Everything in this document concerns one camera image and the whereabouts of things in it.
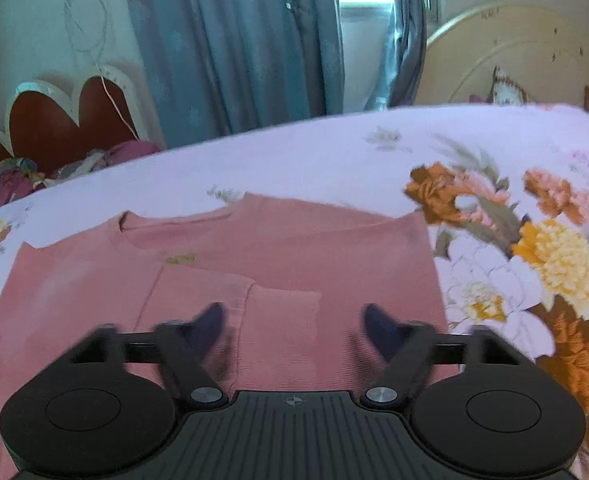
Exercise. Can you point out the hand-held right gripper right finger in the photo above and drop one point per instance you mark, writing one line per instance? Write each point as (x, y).
(378, 329)

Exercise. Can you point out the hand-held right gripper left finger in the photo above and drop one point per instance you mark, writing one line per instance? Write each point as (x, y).
(210, 326)

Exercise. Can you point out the pink knit sweater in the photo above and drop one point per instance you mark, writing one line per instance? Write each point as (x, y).
(274, 260)

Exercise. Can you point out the pile of clothes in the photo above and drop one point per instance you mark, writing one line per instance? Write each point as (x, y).
(14, 180)

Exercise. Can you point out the floral bed sheet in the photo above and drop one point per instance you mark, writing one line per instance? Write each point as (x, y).
(324, 160)

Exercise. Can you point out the floral pillow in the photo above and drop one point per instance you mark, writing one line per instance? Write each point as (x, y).
(506, 89)

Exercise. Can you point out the wide blue curtain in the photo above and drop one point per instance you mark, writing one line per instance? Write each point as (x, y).
(234, 45)

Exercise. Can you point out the tied blue curtain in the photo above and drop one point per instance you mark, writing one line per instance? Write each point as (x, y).
(408, 35)

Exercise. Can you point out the window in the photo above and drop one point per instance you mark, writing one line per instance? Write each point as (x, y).
(360, 25)

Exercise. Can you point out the cream round headboard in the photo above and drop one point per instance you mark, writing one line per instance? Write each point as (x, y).
(524, 40)

